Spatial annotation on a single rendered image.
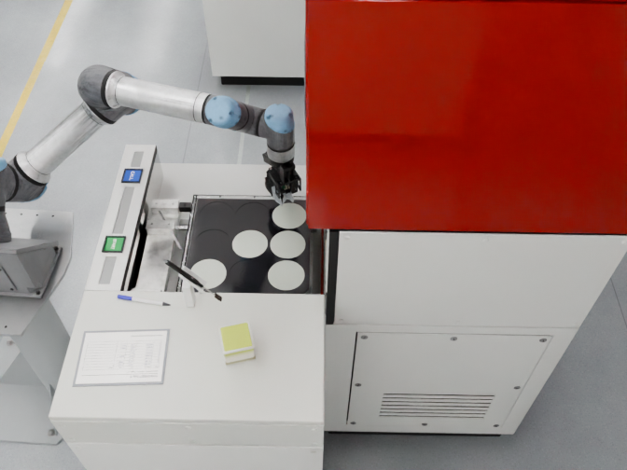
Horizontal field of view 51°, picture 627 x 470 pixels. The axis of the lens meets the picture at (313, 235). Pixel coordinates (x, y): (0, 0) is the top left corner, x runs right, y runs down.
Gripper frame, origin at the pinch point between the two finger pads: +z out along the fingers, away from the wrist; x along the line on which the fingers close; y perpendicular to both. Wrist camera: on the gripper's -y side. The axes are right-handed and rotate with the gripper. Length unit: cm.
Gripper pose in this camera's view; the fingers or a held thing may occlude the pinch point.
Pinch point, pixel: (280, 199)
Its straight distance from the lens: 196.4
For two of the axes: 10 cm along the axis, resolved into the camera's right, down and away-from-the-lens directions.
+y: 4.5, 6.9, -5.6
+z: -0.1, 6.3, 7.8
